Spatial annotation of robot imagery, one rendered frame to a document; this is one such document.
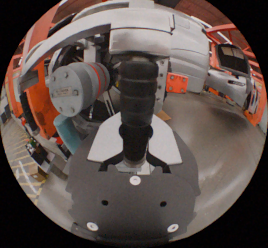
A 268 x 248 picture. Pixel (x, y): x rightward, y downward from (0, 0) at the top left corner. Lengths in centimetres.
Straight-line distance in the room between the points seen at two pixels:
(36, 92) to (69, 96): 47
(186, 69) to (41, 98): 113
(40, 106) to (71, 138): 37
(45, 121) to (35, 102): 15
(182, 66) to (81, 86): 77
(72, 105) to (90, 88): 6
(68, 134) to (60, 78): 23
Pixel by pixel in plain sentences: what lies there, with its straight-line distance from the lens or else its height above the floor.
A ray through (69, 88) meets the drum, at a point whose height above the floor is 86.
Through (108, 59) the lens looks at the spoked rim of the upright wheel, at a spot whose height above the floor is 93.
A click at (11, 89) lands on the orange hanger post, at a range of 256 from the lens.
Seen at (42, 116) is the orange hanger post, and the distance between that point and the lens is 67.
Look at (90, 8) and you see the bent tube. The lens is 16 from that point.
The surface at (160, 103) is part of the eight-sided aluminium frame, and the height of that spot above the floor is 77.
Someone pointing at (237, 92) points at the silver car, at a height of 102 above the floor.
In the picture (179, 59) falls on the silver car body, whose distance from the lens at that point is 81.
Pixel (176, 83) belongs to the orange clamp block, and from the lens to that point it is 32.
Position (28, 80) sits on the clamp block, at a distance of 33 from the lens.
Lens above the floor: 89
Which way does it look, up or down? 31 degrees down
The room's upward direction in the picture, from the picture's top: 2 degrees clockwise
